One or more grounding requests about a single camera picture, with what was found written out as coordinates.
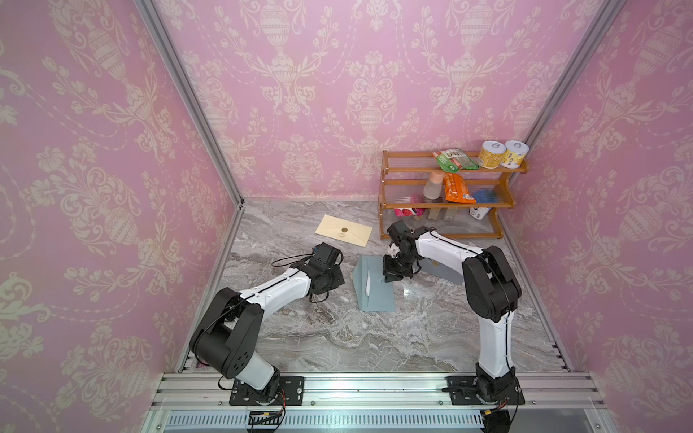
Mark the teal green envelope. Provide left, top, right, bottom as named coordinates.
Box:
left=352, top=255, right=395, bottom=313

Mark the cream yellow envelope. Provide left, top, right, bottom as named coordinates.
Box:
left=315, top=215, right=373, bottom=247

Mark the grey envelope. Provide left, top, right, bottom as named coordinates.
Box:
left=420, top=259, right=464, bottom=285

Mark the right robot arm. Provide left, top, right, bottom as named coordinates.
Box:
left=383, top=221, right=524, bottom=405

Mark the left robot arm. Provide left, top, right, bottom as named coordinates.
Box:
left=189, top=243, right=345, bottom=402

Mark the magenta pink item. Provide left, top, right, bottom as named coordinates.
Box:
left=393, top=194, right=426, bottom=220

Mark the pink beige bottle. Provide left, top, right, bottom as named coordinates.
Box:
left=423, top=171, right=445, bottom=202

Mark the wooden three-tier shelf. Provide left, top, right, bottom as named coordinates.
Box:
left=377, top=151, right=530, bottom=239

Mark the orange snack bag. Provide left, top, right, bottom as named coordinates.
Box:
left=443, top=173, right=476, bottom=204

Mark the green snack packet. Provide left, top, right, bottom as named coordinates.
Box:
left=433, top=148, right=480, bottom=173

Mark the yellow can left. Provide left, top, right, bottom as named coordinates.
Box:
left=478, top=140, right=507, bottom=170

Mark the yellow can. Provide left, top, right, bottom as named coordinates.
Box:
left=500, top=140, right=530, bottom=170
left=478, top=140, right=507, bottom=170

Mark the yellow can right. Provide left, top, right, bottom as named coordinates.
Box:
left=500, top=140, right=530, bottom=170

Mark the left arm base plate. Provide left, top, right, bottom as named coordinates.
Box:
left=228, top=375, right=305, bottom=406

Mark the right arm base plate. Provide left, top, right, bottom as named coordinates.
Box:
left=441, top=375, right=526, bottom=407

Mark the aluminium front rail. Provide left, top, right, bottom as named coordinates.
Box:
left=142, top=372, right=617, bottom=432

